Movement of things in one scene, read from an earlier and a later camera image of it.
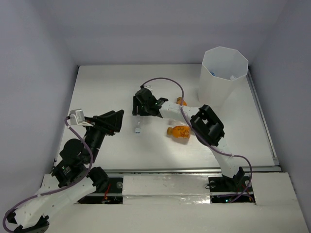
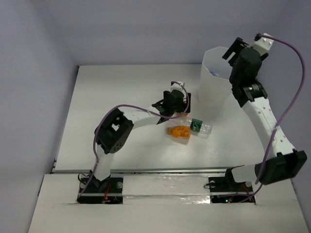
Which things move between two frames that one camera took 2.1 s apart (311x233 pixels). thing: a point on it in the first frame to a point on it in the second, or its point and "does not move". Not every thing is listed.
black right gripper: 136,103 to 237,47
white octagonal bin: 222,72 does not move
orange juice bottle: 179,131 does not move
